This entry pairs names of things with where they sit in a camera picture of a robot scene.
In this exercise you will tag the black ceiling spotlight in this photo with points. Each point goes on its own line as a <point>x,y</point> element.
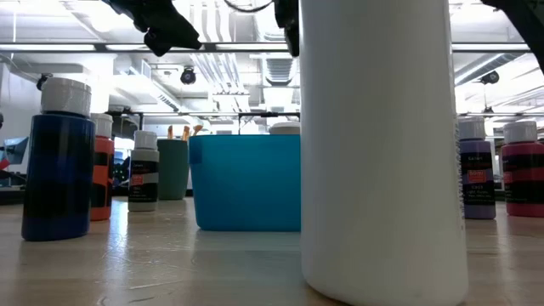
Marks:
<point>490,77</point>
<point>188,75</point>

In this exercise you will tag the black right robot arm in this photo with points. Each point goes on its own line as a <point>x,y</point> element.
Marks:
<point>527,21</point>

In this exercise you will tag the small red-orange paint bottle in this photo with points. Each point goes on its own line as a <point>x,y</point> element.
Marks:
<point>103,170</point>

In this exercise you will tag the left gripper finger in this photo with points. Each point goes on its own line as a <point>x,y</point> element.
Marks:
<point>166,25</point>
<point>156,47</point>

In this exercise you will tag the small crimson paint bottle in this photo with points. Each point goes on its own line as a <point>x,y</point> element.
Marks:
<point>525,170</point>

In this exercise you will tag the ceiling air vent grille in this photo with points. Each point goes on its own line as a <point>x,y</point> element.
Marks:
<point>279,70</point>

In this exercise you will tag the background computer monitor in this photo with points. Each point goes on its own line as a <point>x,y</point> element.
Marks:
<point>15,149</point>

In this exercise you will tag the dark green cup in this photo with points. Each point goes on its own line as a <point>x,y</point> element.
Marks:
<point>172,170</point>

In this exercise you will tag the blue plastic bin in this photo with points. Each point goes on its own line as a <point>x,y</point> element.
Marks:
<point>246,183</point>

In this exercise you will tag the small purple paint bottle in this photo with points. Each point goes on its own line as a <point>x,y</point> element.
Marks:
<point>478,191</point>

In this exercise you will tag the small dark blue paint bottle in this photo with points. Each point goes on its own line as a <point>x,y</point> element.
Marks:
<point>59,170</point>

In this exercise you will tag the large white paint bottle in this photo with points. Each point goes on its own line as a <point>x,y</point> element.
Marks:
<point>382,170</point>

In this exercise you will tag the horizontal overhead rig beam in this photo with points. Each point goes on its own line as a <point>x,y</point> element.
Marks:
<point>238,47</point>

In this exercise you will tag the small white paint bottle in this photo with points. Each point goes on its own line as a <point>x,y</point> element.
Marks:
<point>143,187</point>

